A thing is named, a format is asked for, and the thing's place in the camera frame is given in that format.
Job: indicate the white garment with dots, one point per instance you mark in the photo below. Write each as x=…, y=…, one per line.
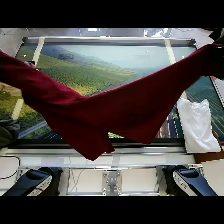
x=198, y=128

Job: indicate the dark grey garment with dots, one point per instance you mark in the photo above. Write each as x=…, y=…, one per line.
x=7, y=131

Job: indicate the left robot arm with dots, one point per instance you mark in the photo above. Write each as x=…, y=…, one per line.
x=31, y=181

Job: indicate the dark red garment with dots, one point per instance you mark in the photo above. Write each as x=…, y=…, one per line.
x=110, y=113

